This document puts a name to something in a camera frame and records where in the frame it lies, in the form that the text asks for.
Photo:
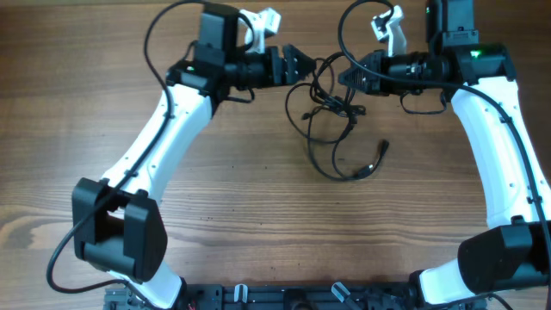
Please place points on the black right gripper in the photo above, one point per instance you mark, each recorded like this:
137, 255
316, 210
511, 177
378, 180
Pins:
376, 64

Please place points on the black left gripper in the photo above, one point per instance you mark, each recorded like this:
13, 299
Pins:
283, 75

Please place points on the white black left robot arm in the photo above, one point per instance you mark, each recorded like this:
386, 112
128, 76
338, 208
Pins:
117, 224

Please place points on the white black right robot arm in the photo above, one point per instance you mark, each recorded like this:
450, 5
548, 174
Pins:
479, 82

